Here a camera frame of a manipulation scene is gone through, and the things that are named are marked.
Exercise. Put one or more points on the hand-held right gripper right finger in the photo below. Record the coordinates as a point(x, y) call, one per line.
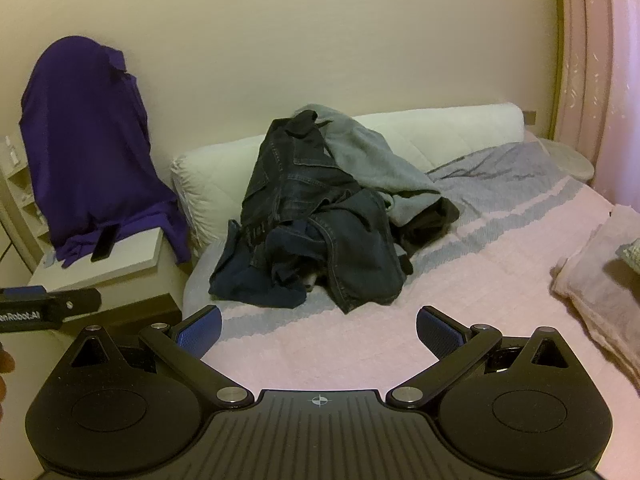
point(440, 332)

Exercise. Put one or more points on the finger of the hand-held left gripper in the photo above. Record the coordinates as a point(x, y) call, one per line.
point(75, 302)

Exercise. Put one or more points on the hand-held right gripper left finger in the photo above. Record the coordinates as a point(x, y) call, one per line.
point(197, 332)

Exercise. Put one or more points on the dark denim jeans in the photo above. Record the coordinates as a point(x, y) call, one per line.
point(300, 185)

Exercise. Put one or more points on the person's left hand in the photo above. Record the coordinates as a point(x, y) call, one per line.
point(4, 362)

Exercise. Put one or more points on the pink and grey blanket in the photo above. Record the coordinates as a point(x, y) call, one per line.
point(450, 270)

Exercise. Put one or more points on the black phone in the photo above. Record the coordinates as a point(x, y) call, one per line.
point(104, 245)

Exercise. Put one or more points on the white nightstand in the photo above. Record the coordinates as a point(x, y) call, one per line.
point(135, 255)

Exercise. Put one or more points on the black garment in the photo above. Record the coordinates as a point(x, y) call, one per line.
point(430, 220)

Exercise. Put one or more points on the purple shirt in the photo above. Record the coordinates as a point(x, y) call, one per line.
point(85, 150)

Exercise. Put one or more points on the long white bolster pillow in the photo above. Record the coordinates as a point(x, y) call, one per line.
point(225, 175)

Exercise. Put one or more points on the folded pink cloth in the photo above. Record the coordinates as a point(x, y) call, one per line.
point(600, 280)

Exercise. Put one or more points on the grey sweatshirt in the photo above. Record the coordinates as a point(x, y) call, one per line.
point(370, 160)

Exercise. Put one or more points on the green pillow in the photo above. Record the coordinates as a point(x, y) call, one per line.
point(631, 252)

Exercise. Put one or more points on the round beige cushion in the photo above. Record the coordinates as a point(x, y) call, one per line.
point(570, 160)

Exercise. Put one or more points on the white wall shelf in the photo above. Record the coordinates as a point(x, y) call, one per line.
point(17, 195)

